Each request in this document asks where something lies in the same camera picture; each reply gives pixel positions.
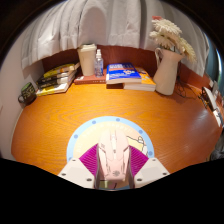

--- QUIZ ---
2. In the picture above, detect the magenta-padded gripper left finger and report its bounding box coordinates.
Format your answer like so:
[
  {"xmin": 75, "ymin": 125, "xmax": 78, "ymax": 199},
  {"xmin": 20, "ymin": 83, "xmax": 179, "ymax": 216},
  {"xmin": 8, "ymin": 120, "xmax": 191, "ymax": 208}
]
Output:
[{"xmin": 56, "ymin": 143, "xmax": 101, "ymax": 190}]

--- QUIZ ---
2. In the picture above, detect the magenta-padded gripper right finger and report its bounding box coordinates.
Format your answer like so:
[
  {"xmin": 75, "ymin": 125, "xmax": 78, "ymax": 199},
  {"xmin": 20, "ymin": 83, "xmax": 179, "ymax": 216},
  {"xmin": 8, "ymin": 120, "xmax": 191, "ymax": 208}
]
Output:
[{"xmin": 127, "ymin": 144, "xmax": 171, "ymax": 190}]

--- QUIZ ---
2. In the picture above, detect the pink computer mouse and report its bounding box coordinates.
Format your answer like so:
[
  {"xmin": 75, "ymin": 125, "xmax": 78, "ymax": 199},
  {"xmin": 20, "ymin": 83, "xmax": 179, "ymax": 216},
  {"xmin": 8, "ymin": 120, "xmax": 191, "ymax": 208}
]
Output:
[{"xmin": 96, "ymin": 129, "xmax": 132, "ymax": 183}]

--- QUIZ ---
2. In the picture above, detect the round cartoon mouse pad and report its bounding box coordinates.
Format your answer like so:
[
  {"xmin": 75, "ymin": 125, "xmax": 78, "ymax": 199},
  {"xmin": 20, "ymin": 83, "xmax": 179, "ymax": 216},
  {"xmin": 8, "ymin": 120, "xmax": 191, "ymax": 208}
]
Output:
[{"xmin": 66, "ymin": 115, "xmax": 155, "ymax": 192}]

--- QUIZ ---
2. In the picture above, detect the white and yellow book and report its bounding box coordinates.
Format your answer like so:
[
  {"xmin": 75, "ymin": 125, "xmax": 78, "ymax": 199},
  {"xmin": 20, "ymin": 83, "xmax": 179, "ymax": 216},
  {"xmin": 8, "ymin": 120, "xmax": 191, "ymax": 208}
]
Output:
[{"xmin": 35, "ymin": 78, "xmax": 75, "ymax": 98}]

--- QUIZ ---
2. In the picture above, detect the white notepad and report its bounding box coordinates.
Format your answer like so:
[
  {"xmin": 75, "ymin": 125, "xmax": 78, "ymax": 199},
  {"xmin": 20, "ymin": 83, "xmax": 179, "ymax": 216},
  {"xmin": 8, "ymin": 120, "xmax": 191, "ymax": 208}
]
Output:
[{"xmin": 213, "ymin": 108, "xmax": 224, "ymax": 128}]

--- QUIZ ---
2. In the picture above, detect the orange yellow cover book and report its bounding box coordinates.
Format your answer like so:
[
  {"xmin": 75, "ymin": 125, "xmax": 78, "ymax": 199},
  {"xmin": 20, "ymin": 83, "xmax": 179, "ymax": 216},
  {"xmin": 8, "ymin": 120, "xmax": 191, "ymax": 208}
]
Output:
[{"xmin": 123, "ymin": 67, "xmax": 157, "ymax": 92}]

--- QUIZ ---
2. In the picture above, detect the dark red book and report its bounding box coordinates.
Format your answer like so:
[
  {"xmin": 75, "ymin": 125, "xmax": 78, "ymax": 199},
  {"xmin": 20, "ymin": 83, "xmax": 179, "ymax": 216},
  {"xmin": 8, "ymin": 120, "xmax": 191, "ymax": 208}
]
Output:
[{"xmin": 73, "ymin": 69, "xmax": 108, "ymax": 85}]

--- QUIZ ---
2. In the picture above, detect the dark green mug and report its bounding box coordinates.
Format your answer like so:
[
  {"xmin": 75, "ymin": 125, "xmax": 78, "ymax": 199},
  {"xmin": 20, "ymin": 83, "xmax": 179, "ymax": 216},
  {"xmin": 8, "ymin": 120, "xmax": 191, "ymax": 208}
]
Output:
[{"xmin": 17, "ymin": 81, "xmax": 38, "ymax": 106}]

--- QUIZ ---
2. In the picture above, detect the black spine book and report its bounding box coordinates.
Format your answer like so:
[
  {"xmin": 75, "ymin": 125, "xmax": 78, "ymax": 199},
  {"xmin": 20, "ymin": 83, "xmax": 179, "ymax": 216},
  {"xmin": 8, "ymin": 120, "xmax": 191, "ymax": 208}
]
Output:
[{"xmin": 36, "ymin": 69, "xmax": 78, "ymax": 89}]

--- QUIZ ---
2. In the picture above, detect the white open laptop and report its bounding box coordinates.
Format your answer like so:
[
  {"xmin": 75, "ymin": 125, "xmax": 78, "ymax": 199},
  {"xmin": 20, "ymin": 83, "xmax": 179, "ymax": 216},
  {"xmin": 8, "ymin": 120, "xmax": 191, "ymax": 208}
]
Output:
[{"xmin": 201, "ymin": 86, "xmax": 219, "ymax": 113}]

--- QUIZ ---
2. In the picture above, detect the white ceramic jug vase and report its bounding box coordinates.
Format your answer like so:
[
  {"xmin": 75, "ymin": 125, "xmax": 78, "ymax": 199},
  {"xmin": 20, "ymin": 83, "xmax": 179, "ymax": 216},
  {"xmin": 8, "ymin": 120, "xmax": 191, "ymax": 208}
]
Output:
[{"xmin": 152, "ymin": 47, "xmax": 185, "ymax": 96}]

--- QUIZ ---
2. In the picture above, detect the clear spray bottle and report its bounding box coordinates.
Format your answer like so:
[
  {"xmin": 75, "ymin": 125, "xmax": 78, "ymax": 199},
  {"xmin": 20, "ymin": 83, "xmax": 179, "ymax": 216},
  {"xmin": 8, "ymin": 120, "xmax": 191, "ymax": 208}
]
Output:
[{"xmin": 93, "ymin": 48, "xmax": 105, "ymax": 78}]

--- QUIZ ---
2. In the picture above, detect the cream lidded tumbler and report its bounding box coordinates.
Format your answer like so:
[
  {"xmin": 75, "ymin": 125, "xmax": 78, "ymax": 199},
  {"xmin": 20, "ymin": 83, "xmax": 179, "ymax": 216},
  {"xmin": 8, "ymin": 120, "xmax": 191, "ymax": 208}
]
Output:
[{"xmin": 77, "ymin": 43, "xmax": 98, "ymax": 77}]

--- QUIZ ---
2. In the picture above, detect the dark teal curtain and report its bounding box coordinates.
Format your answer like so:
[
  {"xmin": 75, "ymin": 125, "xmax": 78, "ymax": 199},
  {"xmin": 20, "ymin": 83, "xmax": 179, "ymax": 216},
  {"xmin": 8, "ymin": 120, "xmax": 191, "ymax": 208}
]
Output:
[{"xmin": 204, "ymin": 36, "xmax": 224, "ymax": 84}]

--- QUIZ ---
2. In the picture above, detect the white pleated curtain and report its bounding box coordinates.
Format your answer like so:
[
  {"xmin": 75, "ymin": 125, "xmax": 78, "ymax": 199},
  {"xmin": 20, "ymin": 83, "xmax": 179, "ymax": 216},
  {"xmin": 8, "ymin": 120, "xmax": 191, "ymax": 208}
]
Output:
[{"xmin": 20, "ymin": 0, "xmax": 211, "ymax": 78}]

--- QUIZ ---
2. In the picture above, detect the black cable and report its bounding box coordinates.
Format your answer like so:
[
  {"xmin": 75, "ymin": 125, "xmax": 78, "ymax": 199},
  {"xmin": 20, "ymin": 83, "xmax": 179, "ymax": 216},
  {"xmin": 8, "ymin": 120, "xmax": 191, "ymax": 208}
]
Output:
[{"xmin": 174, "ymin": 63, "xmax": 204, "ymax": 99}]

